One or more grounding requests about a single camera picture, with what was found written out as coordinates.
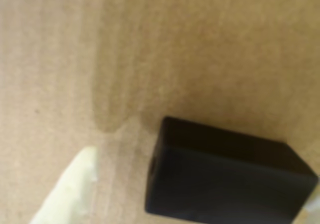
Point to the brown cardboard sheet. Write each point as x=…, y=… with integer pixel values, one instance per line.
x=175, y=47

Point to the black block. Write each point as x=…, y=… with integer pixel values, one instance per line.
x=225, y=179

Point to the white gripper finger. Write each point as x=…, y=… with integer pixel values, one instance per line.
x=72, y=184
x=314, y=205

